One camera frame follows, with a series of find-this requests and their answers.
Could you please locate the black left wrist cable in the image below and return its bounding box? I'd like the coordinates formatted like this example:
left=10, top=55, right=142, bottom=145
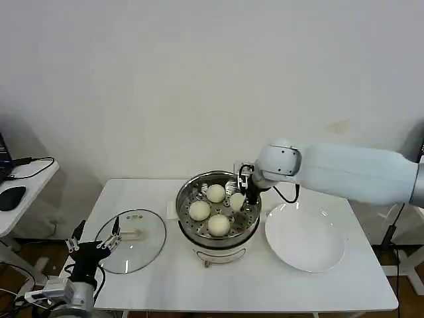
left=95, top=261, right=107, bottom=301

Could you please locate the black hanging cable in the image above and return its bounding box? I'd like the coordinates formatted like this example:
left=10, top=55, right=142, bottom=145
left=380, top=203, right=407, bottom=276

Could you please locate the dark laptop with blue stickers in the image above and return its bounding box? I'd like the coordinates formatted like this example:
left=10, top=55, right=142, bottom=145
left=0, top=132, right=14, bottom=182

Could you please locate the black adapter cable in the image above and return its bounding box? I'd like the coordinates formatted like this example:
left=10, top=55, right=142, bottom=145
left=6, top=157, right=56, bottom=182

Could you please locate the white hanging cable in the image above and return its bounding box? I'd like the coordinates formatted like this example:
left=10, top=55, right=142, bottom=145
left=377, top=203, right=398, bottom=221

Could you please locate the round glass lid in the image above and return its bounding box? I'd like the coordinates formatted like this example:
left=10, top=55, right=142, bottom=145
left=93, top=208, right=167, bottom=275

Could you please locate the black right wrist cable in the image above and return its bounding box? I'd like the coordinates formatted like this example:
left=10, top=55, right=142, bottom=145
left=271, top=184, right=301, bottom=203

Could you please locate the white electric cooker pot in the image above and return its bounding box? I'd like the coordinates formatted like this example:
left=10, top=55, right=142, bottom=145
left=166, top=195, right=271, bottom=268

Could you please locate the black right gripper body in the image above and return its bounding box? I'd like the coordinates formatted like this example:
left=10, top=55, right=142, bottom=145
left=245, top=178, right=262, bottom=205

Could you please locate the white side desk with mouse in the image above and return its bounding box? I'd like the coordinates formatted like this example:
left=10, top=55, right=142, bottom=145
left=0, top=158, right=60, bottom=307

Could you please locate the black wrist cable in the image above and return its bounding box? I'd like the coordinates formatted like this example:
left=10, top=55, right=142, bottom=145
left=95, top=261, right=107, bottom=301
left=271, top=184, right=301, bottom=203

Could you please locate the white steamed bun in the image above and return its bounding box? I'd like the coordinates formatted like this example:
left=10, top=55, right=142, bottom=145
left=207, top=214, right=231, bottom=237
left=189, top=201, right=211, bottom=222
left=229, top=193, right=246, bottom=210
left=206, top=184, right=225, bottom=203

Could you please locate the black floor cable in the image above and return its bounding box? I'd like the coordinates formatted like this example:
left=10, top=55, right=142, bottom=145
left=0, top=261, right=36, bottom=292

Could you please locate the white side desk with label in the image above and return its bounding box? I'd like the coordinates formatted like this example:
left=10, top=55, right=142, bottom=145
left=377, top=198, right=424, bottom=295

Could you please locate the white floor cable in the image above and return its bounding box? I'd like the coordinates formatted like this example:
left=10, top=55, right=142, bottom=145
left=0, top=288, right=26, bottom=301

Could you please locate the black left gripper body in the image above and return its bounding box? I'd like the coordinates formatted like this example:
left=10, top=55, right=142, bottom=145
left=69, top=240, right=113, bottom=283

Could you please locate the black computer mouse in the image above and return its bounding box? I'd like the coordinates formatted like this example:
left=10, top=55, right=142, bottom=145
left=0, top=185, right=27, bottom=212

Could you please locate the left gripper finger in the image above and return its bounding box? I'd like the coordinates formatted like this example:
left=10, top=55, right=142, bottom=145
left=97, top=216, right=122, bottom=250
left=65, top=219, right=87, bottom=253

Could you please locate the white round plate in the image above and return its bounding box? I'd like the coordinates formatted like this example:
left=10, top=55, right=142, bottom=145
left=264, top=202, right=346, bottom=274

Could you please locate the perforated steel steamer basket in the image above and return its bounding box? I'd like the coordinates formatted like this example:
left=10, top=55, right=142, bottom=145
left=175, top=170, right=262, bottom=249

